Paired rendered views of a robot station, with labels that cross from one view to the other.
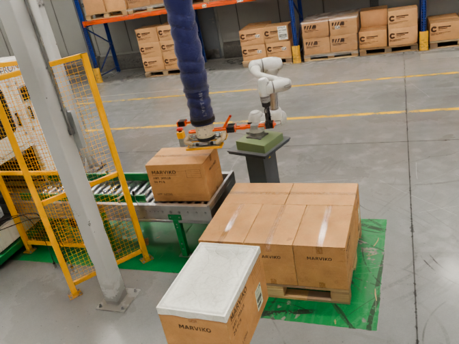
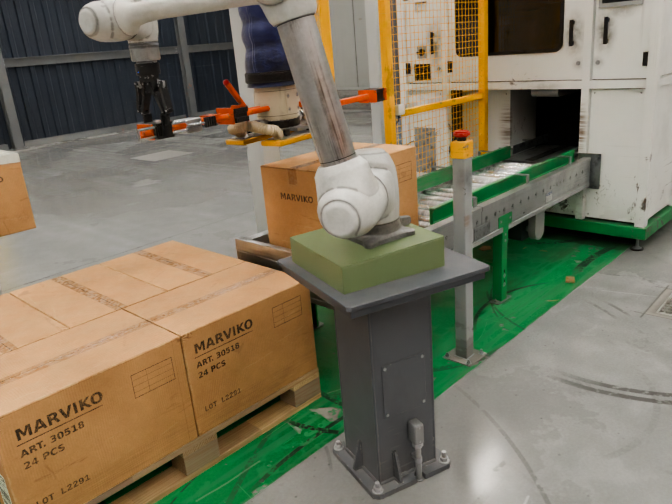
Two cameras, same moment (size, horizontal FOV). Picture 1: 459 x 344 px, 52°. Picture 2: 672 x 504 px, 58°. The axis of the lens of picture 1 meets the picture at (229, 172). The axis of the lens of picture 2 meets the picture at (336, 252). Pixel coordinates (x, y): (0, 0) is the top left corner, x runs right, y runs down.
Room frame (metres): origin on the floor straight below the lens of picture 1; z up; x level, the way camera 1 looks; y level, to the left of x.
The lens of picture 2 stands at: (5.15, -2.11, 1.42)
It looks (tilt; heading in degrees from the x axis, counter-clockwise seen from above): 19 degrees down; 111
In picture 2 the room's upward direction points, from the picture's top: 5 degrees counter-clockwise
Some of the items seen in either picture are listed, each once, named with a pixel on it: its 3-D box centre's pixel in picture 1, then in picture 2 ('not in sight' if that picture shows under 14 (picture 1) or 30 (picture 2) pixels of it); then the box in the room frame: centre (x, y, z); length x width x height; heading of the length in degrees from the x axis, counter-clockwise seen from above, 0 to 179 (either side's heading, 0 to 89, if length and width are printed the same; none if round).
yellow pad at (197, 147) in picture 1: (204, 145); (262, 131); (4.00, 0.17, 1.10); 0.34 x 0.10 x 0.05; 74
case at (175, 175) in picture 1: (185, 173); (343, 198); (4.24, 0.43, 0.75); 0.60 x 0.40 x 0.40; 68
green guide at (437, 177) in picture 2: (77, 198); (439, 173); (4.46, 1.61, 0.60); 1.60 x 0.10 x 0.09; 66
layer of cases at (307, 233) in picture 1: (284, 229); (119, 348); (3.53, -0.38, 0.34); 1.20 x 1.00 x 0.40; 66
